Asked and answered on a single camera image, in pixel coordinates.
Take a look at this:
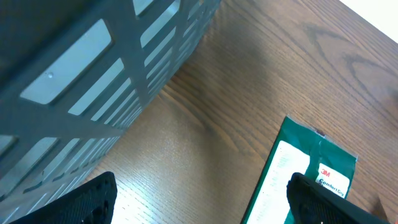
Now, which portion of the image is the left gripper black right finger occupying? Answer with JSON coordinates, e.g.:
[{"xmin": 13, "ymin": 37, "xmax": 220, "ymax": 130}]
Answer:
[{"xmin": 287, "ymin": 172, "xmax": 386, "ymax": 224}]

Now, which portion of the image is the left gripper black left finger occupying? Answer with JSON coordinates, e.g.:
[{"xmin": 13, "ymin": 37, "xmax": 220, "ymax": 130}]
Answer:
[{"xmin": 12, "ymin": 171, "xmax": 118, "ymax": 224}]

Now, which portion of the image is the green snack bag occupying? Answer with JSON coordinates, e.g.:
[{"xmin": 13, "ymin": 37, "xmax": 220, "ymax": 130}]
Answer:
[{"xmin": 242, "ymin": 116, "xmax": 358, "ymax": 223}]

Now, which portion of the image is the grey plastic mesh basket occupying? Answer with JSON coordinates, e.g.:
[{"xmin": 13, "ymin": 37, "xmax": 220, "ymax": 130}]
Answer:
[{"xmin": 1, "ymin": 0, "xmax": 220, "ymax": 223}]

